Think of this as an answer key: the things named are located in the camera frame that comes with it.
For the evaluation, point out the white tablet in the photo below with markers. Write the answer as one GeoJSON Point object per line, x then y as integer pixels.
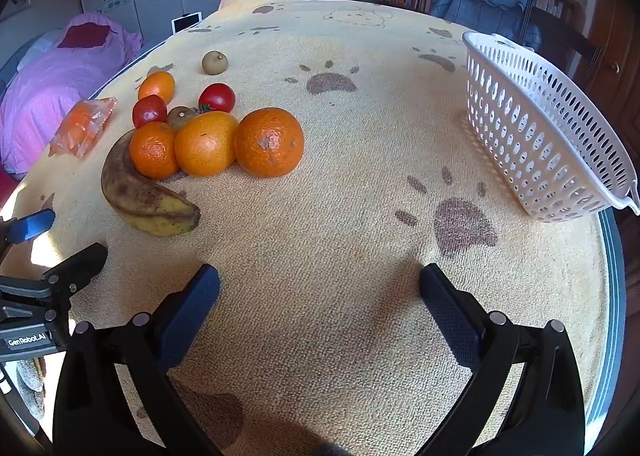
{"type": "Point", "coordinates": [186, 22]}

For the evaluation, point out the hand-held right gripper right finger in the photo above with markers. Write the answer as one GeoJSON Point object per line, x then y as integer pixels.
{"type": "Point", "coordinates": [450, 316]}

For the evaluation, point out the brown wooden door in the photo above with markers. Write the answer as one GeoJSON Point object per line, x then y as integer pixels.
{"type": "Point", "coordinates": [615, 46]}

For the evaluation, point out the pink bed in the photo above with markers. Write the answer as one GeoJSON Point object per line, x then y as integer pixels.
{"type": "Point", "coordinates": [45, 86]}

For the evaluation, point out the yellow paw-print blanket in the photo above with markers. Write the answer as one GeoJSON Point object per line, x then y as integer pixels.
{"type": "Point", "coordinates": [325, 186]}

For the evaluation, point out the dark wooden chair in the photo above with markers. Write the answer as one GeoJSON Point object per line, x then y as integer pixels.
{"type": "Point", "coordinates": [560, 36]}

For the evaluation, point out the large orange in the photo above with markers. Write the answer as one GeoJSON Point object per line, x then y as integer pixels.
{"type": "Point", "coordinates": [268, 142]}

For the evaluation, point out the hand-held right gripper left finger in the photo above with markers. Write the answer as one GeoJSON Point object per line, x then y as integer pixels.
{"type": "Point", "coordinates": [192, 316]}

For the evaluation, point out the grey pillow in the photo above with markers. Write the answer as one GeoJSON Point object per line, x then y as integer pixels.
{"type": "Point", "coordinates": [27, 56]}

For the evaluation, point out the spotted yellow banana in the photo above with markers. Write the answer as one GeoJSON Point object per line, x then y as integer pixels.
{"type": "Point", "coordinates": [135, 201]}

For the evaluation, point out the blue chair cover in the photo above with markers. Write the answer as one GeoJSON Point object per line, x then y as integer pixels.
{"type": "Point", "coordinates": [480, 1]}

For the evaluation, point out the grey speckled cloth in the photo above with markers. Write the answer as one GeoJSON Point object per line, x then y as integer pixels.
{"type": "Point", "coordinates": [30, 383]}

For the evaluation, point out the white plastic basket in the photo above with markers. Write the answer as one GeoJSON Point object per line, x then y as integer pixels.
{"type": "Point", "coordinates": [525, 136]}

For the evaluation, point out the red pillow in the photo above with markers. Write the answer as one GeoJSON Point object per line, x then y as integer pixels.
{"type": "Point", "coordinates": [82, 35]}

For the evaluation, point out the orange plastic snack bag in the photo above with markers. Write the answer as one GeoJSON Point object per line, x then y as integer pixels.
{"type": "Point", "coordinates": [82, 128]}

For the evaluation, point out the red tomato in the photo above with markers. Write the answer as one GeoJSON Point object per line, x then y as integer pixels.
{"type": "Point", "coordinates": [149, 111]}
{"type": "Point", "coordinates": [217, 97]}

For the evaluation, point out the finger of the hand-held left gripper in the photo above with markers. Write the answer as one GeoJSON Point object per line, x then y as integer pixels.
{"type": "Point", "coordinates": [77, 266]}
{"type": "Point", "coordinates": [30, 227]}

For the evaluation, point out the round brown-green fruit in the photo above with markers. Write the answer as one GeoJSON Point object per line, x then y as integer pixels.
{"type": "Point", "coordinates": [215, 62]}
{"type": "Point", "coordinates": [179, 116]}

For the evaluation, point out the small orange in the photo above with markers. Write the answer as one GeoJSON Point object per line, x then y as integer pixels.
{"type": "Point", "coordinates": [156, 86]}

